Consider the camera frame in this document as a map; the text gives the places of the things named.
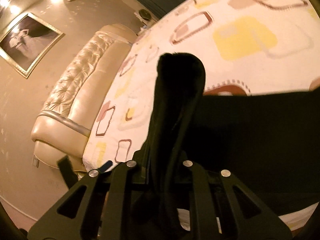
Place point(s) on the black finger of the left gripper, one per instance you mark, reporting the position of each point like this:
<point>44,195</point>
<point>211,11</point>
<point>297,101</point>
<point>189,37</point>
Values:
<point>105,166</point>
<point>66,170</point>

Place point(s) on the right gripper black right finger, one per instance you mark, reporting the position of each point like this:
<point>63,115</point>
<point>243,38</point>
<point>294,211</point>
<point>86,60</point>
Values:
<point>225,208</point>

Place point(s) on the patterned white bed sheet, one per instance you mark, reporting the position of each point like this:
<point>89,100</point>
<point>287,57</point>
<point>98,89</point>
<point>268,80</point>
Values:
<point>247,47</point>

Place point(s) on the gold framed wall picture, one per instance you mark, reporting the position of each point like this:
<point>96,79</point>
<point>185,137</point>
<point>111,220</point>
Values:
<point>26,40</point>

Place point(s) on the small desk fan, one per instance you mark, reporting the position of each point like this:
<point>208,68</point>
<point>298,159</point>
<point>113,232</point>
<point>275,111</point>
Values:
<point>144,16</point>

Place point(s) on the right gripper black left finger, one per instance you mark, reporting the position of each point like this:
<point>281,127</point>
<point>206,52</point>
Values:
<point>96,207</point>

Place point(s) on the cream tufted headboard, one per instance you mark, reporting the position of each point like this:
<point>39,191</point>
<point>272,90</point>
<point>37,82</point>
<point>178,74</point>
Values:
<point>63,126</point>

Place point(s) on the black pants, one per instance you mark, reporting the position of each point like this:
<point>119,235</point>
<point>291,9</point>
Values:
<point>269,142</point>

